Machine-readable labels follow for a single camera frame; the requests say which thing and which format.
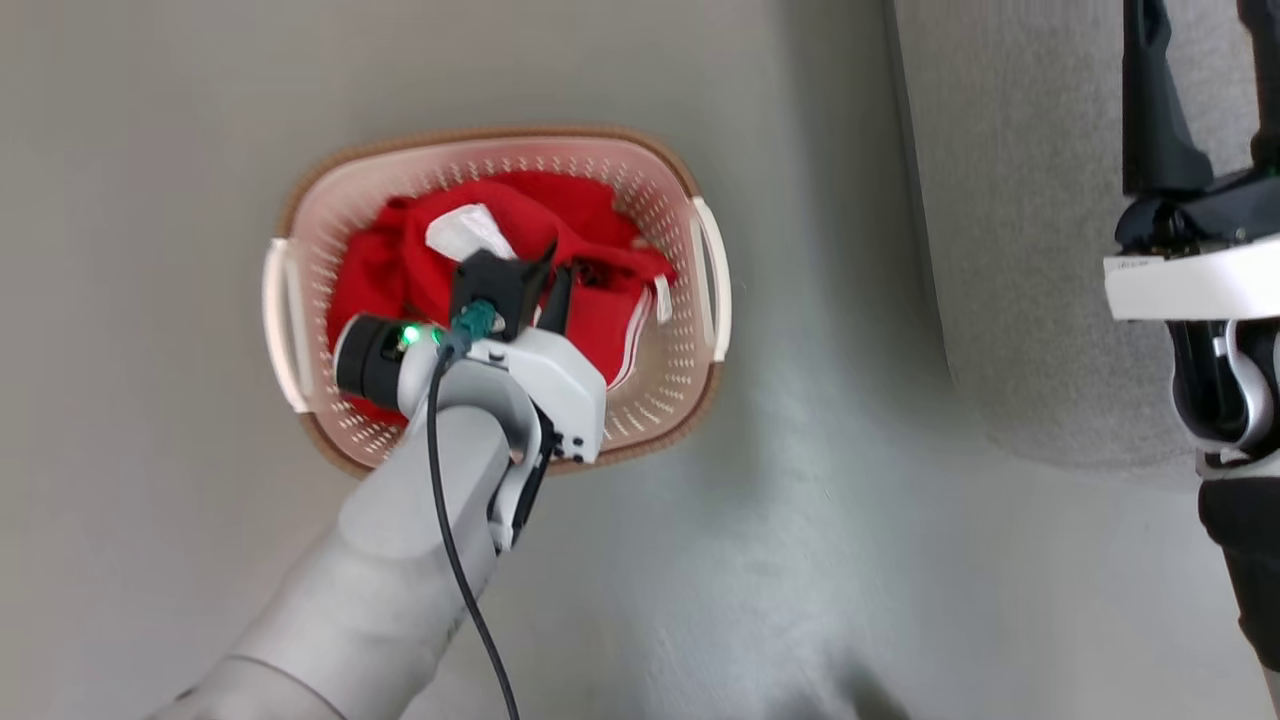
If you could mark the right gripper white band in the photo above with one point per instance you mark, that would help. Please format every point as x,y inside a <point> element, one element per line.
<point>1200,270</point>

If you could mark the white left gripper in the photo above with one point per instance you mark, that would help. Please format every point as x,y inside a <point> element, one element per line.
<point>560,385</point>

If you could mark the red clothing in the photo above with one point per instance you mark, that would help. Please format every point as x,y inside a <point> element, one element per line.
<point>590,235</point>

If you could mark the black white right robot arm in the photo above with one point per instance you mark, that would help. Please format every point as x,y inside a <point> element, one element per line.
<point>1245,520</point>

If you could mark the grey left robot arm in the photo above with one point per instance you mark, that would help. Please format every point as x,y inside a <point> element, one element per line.
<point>400,560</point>

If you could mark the cream perforated laundry basket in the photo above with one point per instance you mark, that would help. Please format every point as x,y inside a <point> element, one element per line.
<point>690,330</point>

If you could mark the white fabric piece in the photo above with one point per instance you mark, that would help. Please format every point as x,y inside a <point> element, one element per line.
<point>468,232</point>

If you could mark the grey fabric sofa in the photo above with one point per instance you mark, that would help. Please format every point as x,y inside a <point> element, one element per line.
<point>1030,250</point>

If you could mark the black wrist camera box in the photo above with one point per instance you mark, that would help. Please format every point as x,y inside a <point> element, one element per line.
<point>495,290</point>

